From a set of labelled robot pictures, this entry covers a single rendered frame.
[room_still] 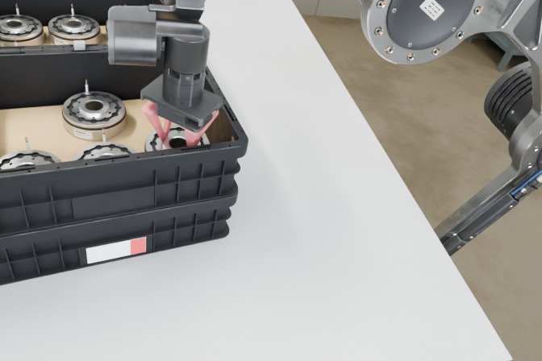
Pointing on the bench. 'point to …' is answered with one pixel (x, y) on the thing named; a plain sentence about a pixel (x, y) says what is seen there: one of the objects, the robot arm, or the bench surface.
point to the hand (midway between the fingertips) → (178, 141)
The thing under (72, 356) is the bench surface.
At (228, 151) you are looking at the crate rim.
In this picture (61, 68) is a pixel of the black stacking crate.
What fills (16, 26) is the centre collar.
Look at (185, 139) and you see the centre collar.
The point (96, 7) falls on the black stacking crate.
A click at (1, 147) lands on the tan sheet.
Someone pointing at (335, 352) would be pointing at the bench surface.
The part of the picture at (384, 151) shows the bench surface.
